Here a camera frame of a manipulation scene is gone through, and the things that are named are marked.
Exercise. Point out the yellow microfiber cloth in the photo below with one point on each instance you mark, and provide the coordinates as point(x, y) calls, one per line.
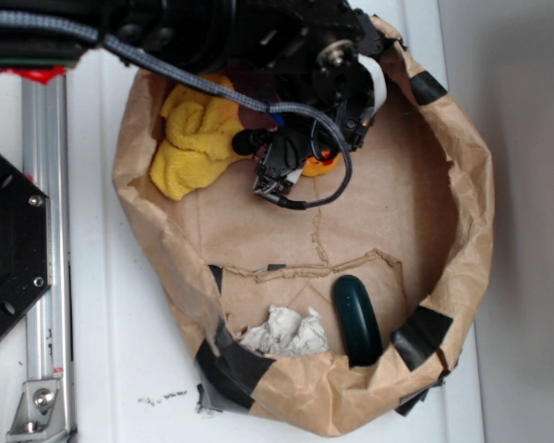
point(197, 145)

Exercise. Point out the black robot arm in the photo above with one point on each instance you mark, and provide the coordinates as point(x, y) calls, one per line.
point(293, 84)

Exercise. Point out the black hexagonal base plate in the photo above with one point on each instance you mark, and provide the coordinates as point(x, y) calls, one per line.
point(24, 271)

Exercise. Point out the brown paper bag bin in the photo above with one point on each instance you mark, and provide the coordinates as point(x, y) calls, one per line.
point(414, 225)

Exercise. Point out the dark green curved object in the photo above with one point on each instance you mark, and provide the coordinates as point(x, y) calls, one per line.
point(356, 315)

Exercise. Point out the crumpled white paper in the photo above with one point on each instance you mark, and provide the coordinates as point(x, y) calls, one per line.
point(287, 333)

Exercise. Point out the aluminium extrusion rail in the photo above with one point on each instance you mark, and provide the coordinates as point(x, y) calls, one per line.
point(48, 322)

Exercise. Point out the metal corner bracket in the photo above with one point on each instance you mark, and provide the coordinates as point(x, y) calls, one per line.
point(41, 413)

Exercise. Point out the yellow rubber duck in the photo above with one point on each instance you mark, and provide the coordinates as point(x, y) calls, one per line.
point(314, 167)

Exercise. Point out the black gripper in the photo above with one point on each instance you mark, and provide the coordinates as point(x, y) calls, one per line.
point(282, 152)

